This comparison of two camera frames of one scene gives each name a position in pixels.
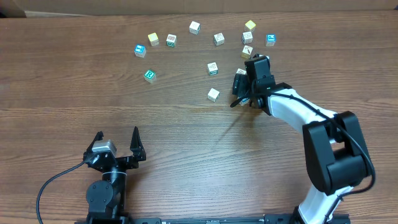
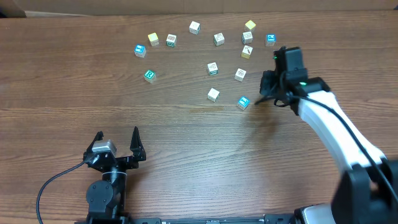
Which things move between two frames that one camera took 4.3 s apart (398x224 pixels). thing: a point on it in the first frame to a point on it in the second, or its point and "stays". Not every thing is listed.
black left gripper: [138, 154] stays
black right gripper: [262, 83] to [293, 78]
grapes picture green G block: [212, 69] stays
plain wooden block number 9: [213, 94] stays
